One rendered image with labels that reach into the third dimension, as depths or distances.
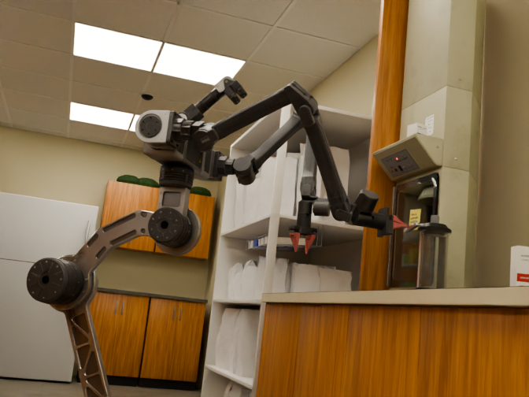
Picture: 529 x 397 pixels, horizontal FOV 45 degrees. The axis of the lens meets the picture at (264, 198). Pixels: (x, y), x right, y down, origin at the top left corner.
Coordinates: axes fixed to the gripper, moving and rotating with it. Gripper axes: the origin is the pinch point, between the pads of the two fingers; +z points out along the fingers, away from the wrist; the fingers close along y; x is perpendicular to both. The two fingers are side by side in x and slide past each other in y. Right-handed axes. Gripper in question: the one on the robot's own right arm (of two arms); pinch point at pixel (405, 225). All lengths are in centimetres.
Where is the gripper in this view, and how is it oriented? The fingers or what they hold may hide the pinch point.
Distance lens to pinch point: 231.3
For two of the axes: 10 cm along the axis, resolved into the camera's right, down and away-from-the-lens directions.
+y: 1.0, -9.6, 2.6
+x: -3.1, 2.2, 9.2
